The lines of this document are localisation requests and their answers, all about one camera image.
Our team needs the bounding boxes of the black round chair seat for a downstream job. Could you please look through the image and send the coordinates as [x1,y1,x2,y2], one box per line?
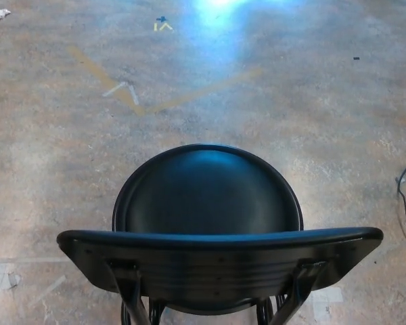
[112,144,304,235]

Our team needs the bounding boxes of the brown floor tape line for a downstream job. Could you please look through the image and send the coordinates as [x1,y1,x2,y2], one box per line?
[66,45,147,116]

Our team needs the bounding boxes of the white floor tape strip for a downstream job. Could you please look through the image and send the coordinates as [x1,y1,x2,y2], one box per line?
[28,274,68,306]

